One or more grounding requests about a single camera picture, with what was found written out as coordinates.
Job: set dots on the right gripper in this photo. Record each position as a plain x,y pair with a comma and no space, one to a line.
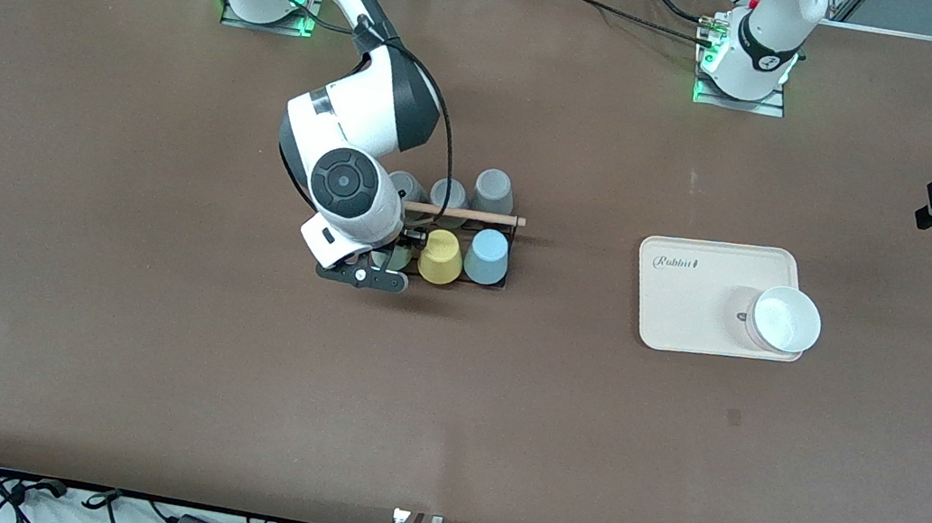
407,243

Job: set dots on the green cup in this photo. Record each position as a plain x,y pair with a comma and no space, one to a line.
393,259

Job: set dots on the blue cup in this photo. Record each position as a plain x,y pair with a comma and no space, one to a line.
487,257

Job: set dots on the yellow cup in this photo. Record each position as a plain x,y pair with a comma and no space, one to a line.
441,258

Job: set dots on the grey cup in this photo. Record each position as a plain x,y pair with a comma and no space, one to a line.
494,188
412,190
455,194

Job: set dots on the white bowl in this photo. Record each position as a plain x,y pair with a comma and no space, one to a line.
783,320

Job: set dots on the cream plastic tray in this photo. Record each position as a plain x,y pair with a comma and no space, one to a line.
698,331

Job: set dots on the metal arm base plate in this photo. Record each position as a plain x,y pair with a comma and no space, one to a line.
266,26
739,106

